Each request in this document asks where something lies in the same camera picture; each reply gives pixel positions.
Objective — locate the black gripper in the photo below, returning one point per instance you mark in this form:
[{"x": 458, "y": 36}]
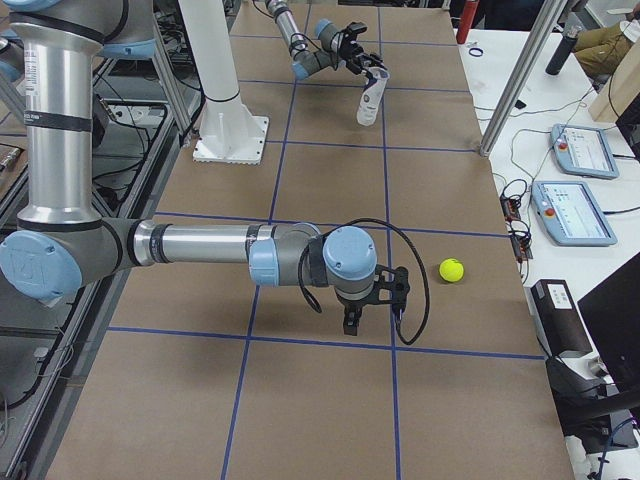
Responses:
[
  {"x": 349, "y": 303},
  {"x": 356, "y": 58}
]

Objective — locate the clear tennis ball can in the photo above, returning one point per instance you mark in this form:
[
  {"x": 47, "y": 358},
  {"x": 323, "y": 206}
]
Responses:
[{"x": 376, "y": 81}]

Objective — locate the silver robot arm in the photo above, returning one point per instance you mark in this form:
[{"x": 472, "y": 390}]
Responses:
[
  {"x": 62, "y": 242},
  {"x": 310, "y": 50}
]

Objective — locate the red bottle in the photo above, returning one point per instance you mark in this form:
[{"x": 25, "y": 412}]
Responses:
[{"x": 466, "y": 20}]

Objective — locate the small electronics board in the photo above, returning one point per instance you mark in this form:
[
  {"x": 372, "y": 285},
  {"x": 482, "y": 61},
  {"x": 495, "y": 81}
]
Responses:
[{"x": 517, "y": 229}]

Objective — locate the black bottle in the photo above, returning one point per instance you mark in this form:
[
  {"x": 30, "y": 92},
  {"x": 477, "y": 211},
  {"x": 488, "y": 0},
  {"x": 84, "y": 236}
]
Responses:
[{"x": 563, "y": 50}]

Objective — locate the black box with label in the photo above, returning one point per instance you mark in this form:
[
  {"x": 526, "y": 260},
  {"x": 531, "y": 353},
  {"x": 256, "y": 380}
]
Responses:
[{"x": 563, "y": 329}]

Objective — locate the seated person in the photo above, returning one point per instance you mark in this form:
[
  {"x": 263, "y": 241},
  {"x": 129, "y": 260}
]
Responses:
[{"x": 600, "y": 51}]

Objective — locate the far blue teach pendant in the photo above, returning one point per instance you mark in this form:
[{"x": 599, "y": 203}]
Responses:
[{"x": 583, "y": 151}]

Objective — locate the blue teach pendant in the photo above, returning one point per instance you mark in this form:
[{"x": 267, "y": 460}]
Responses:
[
  {"x": 570, "y": 214},
  {"x": 583, "y": 151}
]

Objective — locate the near blue teach pendant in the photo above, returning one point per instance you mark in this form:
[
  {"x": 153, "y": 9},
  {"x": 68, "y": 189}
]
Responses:
[{"x": 570, "y": 214}]

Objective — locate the black monitor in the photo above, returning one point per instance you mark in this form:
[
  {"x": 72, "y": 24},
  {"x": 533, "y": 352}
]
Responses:
[{"x": 611, "y": 314}]

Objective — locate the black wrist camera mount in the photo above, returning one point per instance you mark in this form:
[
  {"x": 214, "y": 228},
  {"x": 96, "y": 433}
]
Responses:
[{"x": 392, "y": 287}]

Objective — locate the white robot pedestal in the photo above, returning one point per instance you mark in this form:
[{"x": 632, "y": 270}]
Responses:
[{"x": 228, "y": 131}]

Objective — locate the aluminium frame post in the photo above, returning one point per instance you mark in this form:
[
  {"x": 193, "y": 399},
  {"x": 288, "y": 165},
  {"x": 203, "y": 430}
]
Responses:
[{"x": 542, "y": 28}]

